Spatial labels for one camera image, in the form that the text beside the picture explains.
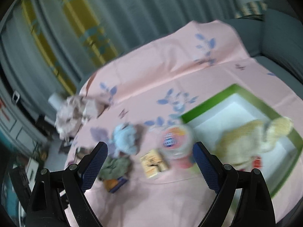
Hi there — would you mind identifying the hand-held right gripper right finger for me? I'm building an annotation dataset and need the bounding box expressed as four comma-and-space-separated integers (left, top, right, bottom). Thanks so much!
192, 141, 277, 227

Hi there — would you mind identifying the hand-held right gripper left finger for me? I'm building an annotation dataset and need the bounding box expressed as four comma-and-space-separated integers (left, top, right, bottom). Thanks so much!
25, 141, 109, 227

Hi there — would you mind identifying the green cloth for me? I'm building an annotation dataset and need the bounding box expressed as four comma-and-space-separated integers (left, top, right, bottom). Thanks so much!
98, 157, 132, 181

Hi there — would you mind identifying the purple cloth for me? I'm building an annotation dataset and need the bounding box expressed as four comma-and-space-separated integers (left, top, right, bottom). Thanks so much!
90, 126, 114, 158

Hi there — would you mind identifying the light blue plush toy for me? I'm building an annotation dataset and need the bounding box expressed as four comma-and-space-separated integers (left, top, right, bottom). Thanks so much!
111, 122, 140, 155

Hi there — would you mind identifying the yellow plush toy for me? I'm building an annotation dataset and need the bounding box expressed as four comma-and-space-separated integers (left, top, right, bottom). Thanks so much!
213, 116, 294, 171

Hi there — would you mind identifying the small yellow box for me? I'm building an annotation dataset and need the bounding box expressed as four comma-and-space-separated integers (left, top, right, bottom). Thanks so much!
140, 149, 169, 179

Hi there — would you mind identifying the green cardboard box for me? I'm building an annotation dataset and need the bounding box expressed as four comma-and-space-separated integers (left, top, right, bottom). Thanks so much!
180, 83, 303, 199

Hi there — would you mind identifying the orange and blue box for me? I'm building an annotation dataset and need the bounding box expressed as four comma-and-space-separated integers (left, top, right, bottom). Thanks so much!
104, 176, 129, 193

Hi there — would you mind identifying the pink yogurt drink bottle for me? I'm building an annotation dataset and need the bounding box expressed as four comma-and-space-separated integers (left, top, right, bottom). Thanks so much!
157, 123, 198, 171

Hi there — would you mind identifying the beige crumpled cloth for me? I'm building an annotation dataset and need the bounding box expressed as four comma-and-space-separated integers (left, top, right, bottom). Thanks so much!
55, 95, 109, 139

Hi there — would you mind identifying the grey drawer cabinet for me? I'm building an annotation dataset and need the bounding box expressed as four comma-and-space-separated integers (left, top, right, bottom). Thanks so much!
0, 80, 48, 152

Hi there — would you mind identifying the pink floral tablecloth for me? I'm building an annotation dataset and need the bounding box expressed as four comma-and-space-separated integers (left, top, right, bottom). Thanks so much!
65, 20, 303, 227

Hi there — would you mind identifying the grey sofa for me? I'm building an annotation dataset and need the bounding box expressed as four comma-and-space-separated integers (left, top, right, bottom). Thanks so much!
225, 0, 303, 88

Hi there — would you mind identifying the striped cushion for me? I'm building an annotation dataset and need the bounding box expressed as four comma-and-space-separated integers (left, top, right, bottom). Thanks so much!
235, 1, 267, 20

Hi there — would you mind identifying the grey and yellow curtain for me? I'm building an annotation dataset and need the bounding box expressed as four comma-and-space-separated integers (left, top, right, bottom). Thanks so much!
0, 0, 273, 114

